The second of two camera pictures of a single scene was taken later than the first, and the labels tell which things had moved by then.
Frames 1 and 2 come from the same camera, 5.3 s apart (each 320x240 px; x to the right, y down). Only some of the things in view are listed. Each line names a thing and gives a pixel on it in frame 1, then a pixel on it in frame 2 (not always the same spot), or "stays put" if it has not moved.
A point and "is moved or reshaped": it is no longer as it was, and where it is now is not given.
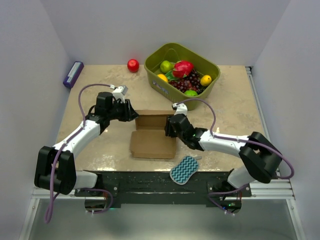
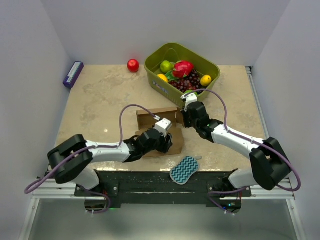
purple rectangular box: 73,74 stays put
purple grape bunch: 192,82 stays put
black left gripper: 129,113 → 166,143
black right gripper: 168,128 → 184,114
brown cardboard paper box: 149,140 is moved or reshaped
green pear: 166,66 stays put
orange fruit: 162,76 stays put
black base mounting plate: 159,187 stays put
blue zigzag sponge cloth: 180,174 stays put
